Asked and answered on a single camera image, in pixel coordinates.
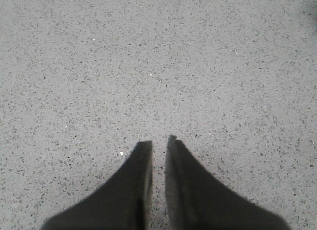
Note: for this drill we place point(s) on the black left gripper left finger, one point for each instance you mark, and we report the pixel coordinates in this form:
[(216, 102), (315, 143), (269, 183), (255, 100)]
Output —
[(122, 203)]

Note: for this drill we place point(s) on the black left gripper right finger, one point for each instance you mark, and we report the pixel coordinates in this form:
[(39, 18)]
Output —
[(196, 200)]

